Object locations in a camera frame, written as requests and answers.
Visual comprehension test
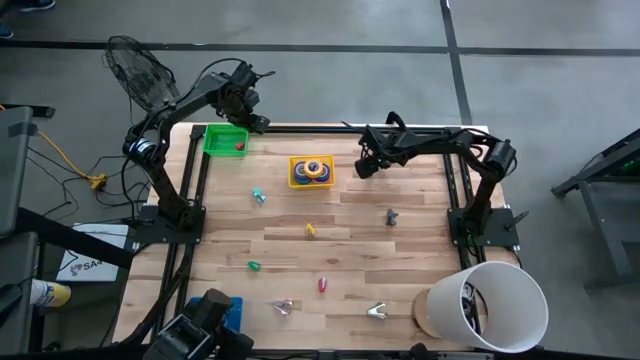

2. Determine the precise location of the yellow extension cord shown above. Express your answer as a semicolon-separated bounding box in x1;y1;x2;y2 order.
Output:
0;103;109;192

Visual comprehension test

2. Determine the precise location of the black side table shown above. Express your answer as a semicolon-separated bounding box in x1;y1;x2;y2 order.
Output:
550;127;640;292

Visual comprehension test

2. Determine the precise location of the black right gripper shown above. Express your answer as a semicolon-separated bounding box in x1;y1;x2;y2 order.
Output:
353;124;404;180

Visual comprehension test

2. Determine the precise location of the black support beam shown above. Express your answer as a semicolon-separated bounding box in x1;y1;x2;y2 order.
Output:
17;207;137;270

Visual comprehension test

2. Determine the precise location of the silver metal bracket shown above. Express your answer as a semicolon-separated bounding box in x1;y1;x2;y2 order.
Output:
438;351;495;360

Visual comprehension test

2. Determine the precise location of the black floor cable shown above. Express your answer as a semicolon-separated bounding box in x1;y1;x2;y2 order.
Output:
24;94;161;209

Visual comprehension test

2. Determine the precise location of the black blocky device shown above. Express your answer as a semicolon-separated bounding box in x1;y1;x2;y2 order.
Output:
143;287;255;360

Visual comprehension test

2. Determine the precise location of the purple tape roll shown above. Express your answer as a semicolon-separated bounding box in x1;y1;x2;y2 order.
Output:
293;160;312;186

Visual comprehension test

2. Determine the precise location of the orange tape roll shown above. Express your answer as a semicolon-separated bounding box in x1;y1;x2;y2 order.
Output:
303;158;325;179

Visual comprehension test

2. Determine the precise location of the yellow and white spray can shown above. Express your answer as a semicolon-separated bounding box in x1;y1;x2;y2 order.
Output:
29;278;72;308

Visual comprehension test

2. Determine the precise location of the black clamp lever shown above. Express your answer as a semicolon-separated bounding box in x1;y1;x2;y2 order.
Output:
504;209;530;232

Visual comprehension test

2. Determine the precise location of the dark grey equipment case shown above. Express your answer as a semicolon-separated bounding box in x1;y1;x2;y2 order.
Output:
0;106;39;239
0;232;39;356

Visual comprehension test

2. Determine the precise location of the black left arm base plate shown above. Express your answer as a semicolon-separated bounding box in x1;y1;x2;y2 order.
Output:
132;204;207;246

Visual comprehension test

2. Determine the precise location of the round wooden lamp base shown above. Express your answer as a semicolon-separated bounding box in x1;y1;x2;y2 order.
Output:
411;287;446;340

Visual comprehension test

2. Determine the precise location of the white printed sign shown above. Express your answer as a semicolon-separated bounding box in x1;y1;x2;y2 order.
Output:
55;222;130;283

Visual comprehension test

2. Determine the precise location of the person's head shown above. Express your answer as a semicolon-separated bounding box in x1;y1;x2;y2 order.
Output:
409;342;437;360

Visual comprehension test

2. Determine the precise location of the green plastic basket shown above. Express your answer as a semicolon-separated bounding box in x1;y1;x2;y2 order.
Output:
201;122;251;158

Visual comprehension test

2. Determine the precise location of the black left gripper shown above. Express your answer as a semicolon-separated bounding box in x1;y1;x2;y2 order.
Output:
221;73;272;135

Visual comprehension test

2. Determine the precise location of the black floor fan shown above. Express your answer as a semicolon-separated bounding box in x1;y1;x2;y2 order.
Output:
103;34;181;115

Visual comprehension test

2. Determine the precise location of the black aluminium table frame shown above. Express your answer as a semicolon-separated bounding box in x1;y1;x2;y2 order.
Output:
117;123;489;351

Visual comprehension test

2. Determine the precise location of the yellow plastic basket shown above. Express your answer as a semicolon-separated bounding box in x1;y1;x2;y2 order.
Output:
288;153;337;191

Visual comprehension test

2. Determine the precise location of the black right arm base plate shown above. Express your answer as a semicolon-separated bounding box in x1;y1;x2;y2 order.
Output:
447;205;521;249

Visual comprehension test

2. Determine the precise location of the blue plastic basket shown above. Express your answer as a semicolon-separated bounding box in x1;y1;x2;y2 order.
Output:
185;296;245;335

